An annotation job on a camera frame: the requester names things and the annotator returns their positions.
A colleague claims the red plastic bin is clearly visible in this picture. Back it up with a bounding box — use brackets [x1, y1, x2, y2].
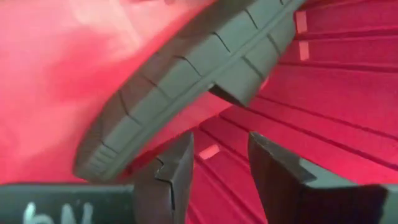
[0, 0, 398, 224]

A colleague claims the black slide sandal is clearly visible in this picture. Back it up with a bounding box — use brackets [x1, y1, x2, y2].
[73, 0, 307, 184]

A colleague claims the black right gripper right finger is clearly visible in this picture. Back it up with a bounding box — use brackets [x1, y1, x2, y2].
[248, 133, 398, 224]

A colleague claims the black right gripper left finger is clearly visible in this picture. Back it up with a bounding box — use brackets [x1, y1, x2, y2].
[0, 132, 195, 224]

